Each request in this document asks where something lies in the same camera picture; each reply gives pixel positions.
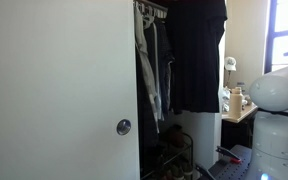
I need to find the round metal door pull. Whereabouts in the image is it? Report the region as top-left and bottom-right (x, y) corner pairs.
(116, 118), (133, 137)

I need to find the dark brown shoe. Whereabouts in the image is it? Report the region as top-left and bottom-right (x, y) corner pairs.
(168, 124), (187, 148)

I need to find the navy floral shirt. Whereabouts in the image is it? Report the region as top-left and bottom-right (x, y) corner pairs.
(155, 19), (176, 116)

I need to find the black metal shoe rack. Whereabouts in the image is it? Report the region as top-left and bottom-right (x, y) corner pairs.
(139, 132), (195, 180)

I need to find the perforated grey base plate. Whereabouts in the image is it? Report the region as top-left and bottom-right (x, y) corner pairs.
(206, 144), (256, 180)

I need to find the white button shirt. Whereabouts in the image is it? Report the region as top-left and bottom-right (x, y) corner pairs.
(133, 4), (165, 134)

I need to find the wooden desk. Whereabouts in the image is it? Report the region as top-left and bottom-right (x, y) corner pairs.
(221, 102), (259, 152)

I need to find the cream water bottle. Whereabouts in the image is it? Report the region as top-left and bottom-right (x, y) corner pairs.
(228, 86), (245, 120)

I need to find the window with dark frame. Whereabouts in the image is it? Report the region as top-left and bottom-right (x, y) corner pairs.
(263, 0), (288, 75)

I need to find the black shirt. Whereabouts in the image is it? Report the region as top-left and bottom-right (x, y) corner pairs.
(164, 0), (229, 115)

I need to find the white sliding closet door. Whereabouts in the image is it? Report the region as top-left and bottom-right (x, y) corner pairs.
(0, 0), (142, 180)

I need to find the black clamp with red tip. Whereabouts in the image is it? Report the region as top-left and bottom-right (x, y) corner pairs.
(215, 145), (243, 165)

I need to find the dark long garment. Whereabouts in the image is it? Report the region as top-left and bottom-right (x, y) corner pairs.
(135, 46), (160, 178)

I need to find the cream hanging shirt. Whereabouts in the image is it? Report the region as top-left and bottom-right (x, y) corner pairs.
(150, 21), (163, 122)

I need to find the metal closet rod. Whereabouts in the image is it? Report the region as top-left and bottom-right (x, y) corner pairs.
(136, 0), (169, 14)

